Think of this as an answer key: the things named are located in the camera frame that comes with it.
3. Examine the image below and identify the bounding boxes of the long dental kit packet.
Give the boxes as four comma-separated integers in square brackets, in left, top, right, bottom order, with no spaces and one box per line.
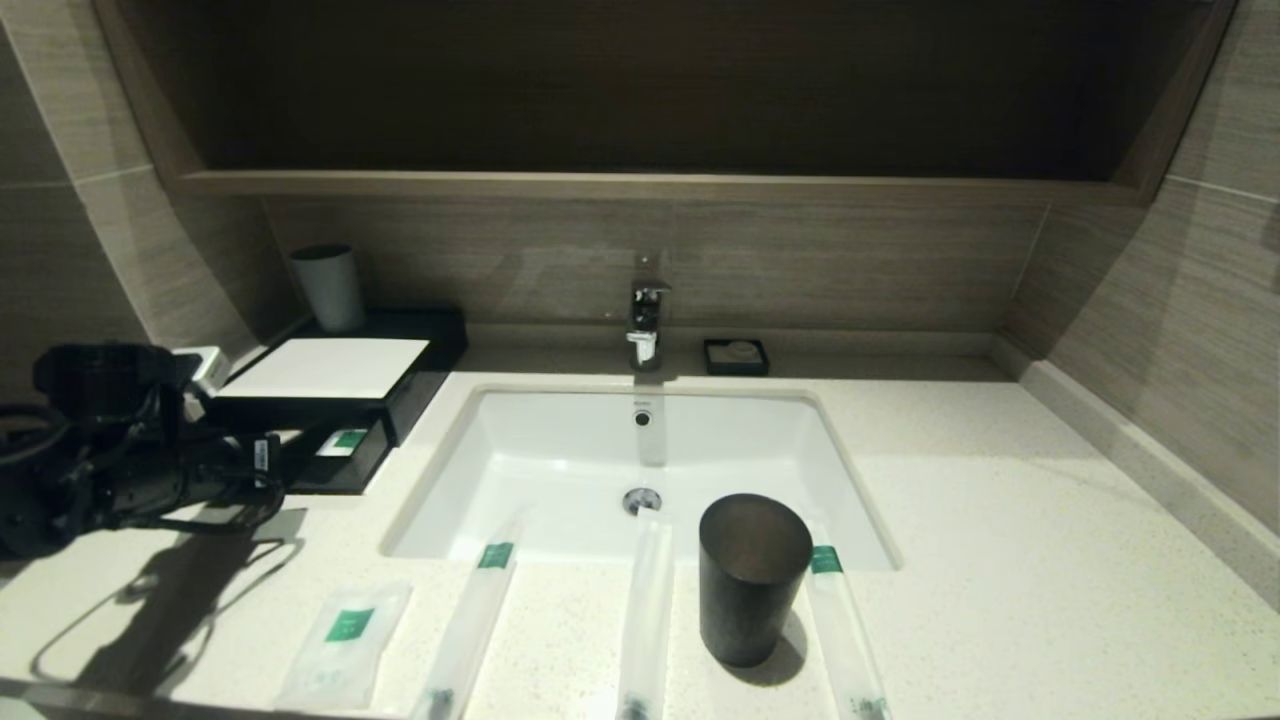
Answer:
[408,510,531,720]

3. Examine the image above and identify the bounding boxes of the black box white ribbed top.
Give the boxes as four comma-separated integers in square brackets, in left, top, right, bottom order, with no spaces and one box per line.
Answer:
[205,306,468,448]

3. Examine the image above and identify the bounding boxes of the grey cup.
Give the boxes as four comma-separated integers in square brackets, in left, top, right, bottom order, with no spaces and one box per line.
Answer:
[289,244,366,333]

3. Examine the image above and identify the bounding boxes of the square shower cap packet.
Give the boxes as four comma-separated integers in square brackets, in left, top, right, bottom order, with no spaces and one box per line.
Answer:
[275,583,413,711]

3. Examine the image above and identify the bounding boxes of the white sink basin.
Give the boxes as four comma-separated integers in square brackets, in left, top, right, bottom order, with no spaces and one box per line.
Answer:
[380,385,901,573]

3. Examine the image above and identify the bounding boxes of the chrome faucet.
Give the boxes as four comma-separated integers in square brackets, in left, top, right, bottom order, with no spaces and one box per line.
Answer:
[626,253,673,373]

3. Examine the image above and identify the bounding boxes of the long plain frosted packet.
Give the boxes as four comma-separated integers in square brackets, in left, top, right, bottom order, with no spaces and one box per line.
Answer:
[612,507,676,720]

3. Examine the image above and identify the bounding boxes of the black soap dish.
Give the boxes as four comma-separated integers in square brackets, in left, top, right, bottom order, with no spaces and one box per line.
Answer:
[703,338,770,377]

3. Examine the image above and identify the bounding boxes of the dark tumbler cup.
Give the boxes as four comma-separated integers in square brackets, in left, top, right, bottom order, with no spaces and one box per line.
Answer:
[698,493,813,669]

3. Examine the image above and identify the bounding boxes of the long green label packet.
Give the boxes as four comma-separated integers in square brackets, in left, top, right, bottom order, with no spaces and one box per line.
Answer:
[805,520,893,720]

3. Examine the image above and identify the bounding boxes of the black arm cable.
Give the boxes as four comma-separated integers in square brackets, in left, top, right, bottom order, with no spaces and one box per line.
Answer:
[0,400,293,536]

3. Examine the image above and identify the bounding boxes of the wooden wall shelf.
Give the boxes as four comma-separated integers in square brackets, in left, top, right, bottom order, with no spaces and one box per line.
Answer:
[90,0,1239,207]

